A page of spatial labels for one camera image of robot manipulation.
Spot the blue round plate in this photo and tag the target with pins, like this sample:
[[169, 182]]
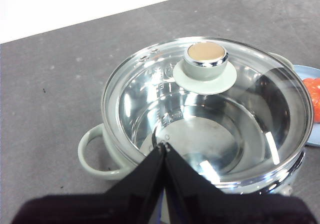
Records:
[[312, 134]]

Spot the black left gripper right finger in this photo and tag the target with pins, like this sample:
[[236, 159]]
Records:
[[212, 206]]

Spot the glass lid with green knob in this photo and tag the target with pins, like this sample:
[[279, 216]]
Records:
[[205, 69]]

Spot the small orange pumpkin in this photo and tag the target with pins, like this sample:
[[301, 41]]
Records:
[[313, 96]]

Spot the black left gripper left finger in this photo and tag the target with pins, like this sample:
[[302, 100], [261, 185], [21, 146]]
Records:
[[112, 206]]

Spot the pale green electric steamer pot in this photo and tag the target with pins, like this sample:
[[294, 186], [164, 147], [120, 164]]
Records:
[[85, 156]]

